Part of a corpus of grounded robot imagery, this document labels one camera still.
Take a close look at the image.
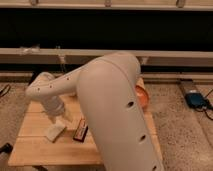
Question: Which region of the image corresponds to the black object on floor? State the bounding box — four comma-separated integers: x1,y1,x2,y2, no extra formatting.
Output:
0,143,13,154

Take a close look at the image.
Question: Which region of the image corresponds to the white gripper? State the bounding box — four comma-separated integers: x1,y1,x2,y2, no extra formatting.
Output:
43,96,72,124

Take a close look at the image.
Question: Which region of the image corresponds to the white sponge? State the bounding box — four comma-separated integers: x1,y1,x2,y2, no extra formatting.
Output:
45,120,66,142

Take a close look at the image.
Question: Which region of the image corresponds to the wooden table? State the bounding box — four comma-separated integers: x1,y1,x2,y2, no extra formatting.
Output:
7,77,164,167

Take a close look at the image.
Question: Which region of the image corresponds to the red chocolate bar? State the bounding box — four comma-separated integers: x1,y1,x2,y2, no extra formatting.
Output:
73,118,88,142

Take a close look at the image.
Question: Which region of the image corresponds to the black cable left floor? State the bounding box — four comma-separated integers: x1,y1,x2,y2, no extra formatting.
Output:
0,83,12,98

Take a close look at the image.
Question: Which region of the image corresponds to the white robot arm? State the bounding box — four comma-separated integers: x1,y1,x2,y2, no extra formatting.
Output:
26,52,164,171

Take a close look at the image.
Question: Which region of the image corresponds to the blue device on floor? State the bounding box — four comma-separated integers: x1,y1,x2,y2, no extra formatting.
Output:
185,93,206,108

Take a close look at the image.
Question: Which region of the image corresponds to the orange ceramic bowl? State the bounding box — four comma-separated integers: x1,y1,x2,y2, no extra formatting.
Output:
136,85,149,109

